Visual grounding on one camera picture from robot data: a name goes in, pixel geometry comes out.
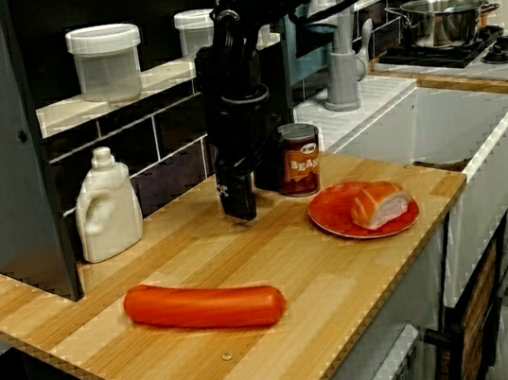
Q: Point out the teal plastic bin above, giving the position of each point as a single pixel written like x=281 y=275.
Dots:
x=304 y=48

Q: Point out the large clear white-lidded jar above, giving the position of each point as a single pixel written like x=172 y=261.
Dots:
x=107 y=64

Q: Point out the black stove grate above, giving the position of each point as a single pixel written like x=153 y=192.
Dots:
x=435 y=55

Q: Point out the white detergent bottle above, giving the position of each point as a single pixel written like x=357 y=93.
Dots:
x=109 y=211

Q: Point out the small brass screw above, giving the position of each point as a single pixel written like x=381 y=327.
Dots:
x=226 y=356
x=406 y=166

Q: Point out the small clear white-lidded jar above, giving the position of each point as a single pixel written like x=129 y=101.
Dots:
x=192 y=32

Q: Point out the steel cooking pot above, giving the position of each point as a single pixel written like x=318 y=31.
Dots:
x=440 y=26

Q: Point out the grey toy faucet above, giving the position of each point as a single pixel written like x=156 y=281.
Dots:
x=344 y=76

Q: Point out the grey faucet lever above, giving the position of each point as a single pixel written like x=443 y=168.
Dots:
x=367 y=41

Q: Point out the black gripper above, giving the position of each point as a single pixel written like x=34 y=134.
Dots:
x=238 y=130

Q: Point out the brown beans can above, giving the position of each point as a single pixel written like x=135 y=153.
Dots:
x=305 y=163

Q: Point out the salmon sushi toy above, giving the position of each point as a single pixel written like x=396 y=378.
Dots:
x=381 y=207

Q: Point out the dark grey shelf unit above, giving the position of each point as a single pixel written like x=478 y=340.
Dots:
x=1 y=165

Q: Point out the red plate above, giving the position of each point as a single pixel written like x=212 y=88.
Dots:
x=331 y=212

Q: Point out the red toy sausage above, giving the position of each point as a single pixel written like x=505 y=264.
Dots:
x=204 y=305

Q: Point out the white toy sink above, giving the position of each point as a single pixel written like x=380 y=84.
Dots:
x=380 y=104

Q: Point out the wood front oven door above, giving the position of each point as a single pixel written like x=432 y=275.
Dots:
x=480 y=295

